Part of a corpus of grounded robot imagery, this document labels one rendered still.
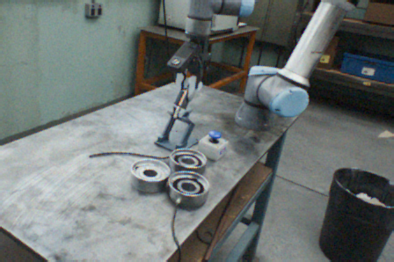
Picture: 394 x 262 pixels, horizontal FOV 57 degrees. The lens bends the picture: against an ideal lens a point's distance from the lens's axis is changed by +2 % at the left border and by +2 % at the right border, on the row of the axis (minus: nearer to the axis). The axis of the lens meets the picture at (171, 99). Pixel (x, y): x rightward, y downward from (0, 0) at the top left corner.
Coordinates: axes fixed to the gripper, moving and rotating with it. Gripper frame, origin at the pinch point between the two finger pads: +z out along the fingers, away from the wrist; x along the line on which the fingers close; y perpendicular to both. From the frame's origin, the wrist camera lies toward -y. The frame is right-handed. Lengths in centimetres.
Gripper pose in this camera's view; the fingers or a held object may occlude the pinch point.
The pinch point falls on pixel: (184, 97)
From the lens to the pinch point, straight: 113.1
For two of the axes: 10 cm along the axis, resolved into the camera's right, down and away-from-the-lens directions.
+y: 5.7, -2.3, 7.9
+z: -1.2, 9.3, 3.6
